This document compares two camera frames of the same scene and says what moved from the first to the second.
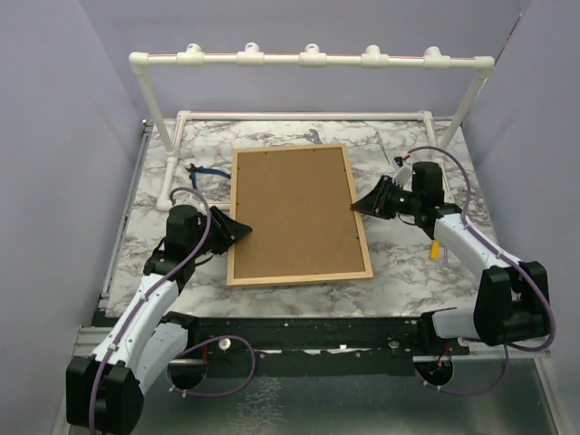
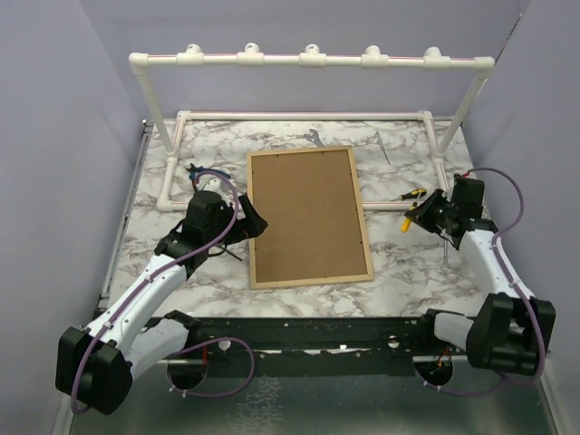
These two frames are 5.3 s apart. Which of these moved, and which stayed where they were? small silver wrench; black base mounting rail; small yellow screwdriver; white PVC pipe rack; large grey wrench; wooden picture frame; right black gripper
Moved: right black gripper; wooden picture frame; small yellow screwdriver
Stayed: large grey wrench; black base mounting rail; white PVC pipe rack; small silver wrench
